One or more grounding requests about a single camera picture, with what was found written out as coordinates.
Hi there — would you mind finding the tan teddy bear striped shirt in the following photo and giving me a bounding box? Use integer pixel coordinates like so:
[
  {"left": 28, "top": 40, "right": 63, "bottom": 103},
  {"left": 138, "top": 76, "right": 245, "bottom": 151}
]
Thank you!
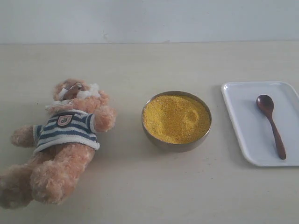
[{"left": 0, "top": 78, "right": 116, "bottom": 209}]

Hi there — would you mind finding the dark brown wooden spoon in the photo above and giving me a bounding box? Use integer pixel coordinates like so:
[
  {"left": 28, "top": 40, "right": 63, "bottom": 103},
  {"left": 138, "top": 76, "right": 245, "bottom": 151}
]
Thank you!
[{"left": 256, "top": 94, "right": 286, "bottom": 160}]

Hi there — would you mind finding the yellow millet grain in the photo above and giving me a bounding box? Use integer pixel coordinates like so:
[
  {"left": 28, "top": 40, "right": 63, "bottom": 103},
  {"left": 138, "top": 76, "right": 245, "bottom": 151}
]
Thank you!
[{"left": 143, "top": 95, "right": 211, "bottom": 144}]

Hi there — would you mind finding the steel bowl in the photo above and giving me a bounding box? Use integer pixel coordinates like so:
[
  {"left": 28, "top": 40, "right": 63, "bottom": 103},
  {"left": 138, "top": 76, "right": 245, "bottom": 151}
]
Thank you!
[{"left": 142, "top": 91, "right": 212, "bottom": 152}]

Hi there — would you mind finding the white rectangular plastic tray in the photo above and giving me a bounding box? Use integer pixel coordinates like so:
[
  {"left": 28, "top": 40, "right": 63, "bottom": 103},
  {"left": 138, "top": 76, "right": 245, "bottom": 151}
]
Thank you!
[{"left": 221, "top": 81, "right": 299, "bottom": 167}]

